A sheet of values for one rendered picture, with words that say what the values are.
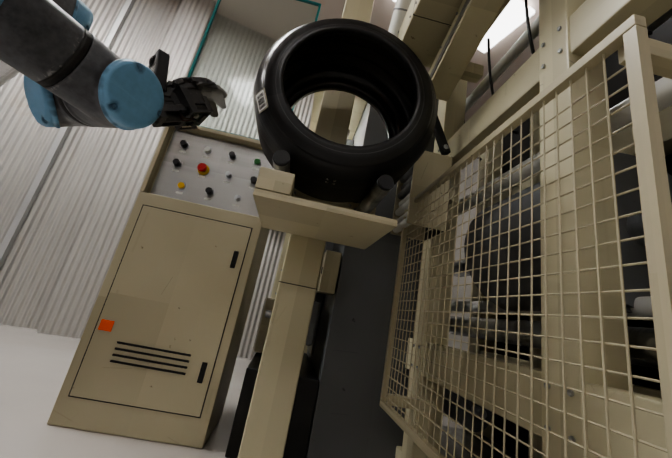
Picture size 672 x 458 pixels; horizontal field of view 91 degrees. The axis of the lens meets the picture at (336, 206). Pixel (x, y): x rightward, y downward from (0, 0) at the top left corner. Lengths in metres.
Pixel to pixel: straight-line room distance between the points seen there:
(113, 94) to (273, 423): 0.99
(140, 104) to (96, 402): 1.29
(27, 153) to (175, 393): 2.94
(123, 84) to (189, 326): 1.14
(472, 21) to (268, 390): 1.34
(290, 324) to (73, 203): 2.94
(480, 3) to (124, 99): 1.07
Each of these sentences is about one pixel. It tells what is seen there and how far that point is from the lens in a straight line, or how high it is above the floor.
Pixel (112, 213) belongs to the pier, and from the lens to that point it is 3.55.
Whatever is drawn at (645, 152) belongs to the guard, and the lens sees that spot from 0.53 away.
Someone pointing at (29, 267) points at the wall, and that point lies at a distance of 3.79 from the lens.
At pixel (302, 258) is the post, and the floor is 0.71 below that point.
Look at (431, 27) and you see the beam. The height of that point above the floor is 1.64.
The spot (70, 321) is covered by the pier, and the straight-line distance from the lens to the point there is 3.54.
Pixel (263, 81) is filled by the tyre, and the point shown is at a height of 1.12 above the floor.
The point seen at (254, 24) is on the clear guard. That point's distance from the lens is 2.12.
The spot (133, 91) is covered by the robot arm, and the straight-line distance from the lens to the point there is 0.54.
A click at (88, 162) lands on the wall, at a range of 3.88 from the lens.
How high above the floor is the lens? 0.55
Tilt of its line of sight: 18 degrees up
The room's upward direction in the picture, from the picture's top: 11 degrees clockwise
